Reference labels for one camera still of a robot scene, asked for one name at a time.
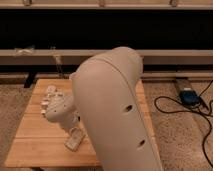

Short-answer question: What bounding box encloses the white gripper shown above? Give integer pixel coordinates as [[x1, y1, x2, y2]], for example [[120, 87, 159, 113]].
[[60, 115, 80, 139]]

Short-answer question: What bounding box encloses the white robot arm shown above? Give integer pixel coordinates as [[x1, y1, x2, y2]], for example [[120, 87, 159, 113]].
[[42, 47, 163, 171]]

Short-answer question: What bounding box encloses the wooden table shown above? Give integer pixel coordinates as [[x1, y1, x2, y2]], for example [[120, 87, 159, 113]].
[[4, 78, 158, 168]]

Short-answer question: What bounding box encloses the white squeeze tube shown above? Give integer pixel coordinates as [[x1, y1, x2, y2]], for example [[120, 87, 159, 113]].
[[41, 85, 57, 115]]

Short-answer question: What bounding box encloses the blue power adapter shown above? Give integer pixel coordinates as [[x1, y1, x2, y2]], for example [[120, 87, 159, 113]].
[[179, 90, 199, 106]]

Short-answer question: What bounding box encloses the black cable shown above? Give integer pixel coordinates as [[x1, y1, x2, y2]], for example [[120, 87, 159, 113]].
[[153, 79, 213, 169]]

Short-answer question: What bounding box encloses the grey wall rail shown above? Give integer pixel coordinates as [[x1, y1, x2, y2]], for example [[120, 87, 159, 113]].
[[0, 47, 213, 65]]

